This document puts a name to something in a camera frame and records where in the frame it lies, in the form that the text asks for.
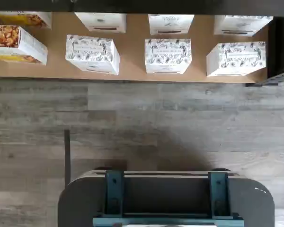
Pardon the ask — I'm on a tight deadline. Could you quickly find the black cable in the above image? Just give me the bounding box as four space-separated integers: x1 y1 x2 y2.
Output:
64 129 71 188

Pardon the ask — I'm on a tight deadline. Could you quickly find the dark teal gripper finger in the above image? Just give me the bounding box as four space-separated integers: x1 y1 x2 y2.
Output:
208 172 233 218
105 170 124 218

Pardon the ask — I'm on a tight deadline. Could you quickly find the white floral print box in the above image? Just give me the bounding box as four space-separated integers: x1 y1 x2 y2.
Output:
74 12 127 34
65 34 121 77
206 41 267 78
213 15 274 37
144 38 192 75
148 14 195 36

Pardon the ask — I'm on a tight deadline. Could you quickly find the black metal rack frame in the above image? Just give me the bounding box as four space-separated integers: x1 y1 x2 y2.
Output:
0 0 284 87

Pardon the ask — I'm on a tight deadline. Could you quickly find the yellow white granola box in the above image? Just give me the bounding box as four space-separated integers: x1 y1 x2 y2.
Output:
0 11 53 30
0 24 49 65

